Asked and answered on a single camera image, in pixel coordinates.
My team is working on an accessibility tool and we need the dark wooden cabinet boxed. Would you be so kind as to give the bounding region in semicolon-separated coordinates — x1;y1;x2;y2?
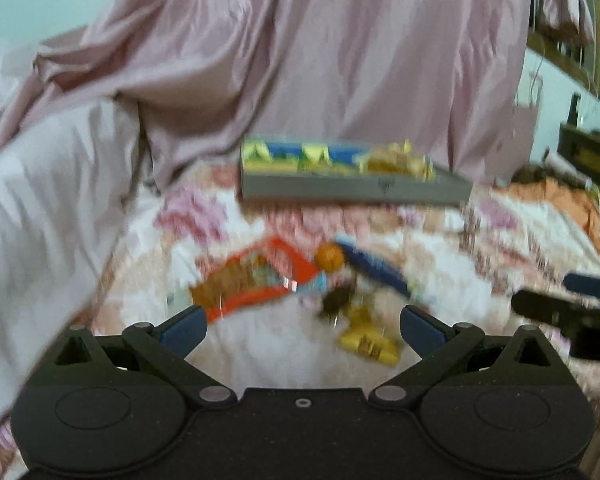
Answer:
559;124;600;187

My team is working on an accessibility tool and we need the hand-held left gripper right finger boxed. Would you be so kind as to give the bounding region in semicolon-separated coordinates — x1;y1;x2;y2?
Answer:
369;304;556;408

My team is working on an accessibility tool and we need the crinkled yellow snack packet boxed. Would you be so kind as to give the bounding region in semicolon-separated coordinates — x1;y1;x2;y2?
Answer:
360;141;436;181

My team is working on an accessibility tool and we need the dark brown snack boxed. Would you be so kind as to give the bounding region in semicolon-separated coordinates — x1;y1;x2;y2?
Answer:
320;285;356;318

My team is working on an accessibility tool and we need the light blue snack packet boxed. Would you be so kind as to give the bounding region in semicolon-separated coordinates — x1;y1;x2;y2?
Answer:
292;271;332;302

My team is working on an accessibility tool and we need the wooden wall shelf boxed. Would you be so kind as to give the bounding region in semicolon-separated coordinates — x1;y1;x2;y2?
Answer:
527;0;600;101

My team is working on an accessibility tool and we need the blue yellow printed box liner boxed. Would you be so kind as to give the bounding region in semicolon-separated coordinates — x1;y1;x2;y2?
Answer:
242;137;373;173

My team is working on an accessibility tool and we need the small yellow snack packet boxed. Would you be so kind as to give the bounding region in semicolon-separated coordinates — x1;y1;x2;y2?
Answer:
337;305;403;367

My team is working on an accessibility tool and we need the orange fruit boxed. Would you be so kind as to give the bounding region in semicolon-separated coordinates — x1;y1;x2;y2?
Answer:
314;242;347;276

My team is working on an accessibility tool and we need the orange cloth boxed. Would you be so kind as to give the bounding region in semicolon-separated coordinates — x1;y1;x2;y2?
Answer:
505;177;600;271

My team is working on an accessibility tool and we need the floral bedsheet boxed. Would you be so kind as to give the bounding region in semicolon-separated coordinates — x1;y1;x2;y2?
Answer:
0;160;600;480

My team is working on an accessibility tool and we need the white pillow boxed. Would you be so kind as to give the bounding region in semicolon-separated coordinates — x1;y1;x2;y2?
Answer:
0;52;148;433

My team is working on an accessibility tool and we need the red snack packet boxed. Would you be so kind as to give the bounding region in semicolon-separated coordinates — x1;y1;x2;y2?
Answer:
190;237;326;323

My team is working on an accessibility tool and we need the grey cardboard box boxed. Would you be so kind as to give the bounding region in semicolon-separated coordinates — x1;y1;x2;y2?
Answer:
237;135;473;207

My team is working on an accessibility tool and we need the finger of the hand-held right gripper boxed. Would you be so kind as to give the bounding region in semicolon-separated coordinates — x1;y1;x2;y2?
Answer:
563;272;600;304
511;289;588;333

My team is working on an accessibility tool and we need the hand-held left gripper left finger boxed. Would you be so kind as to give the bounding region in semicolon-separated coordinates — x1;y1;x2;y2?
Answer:
55;304;238;408

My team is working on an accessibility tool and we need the pink satin curtain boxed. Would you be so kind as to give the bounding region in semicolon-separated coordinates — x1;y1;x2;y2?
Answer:
0;0;535;195

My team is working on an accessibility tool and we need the white paper bag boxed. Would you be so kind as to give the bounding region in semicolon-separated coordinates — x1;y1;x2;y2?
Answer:
511;72;542;163

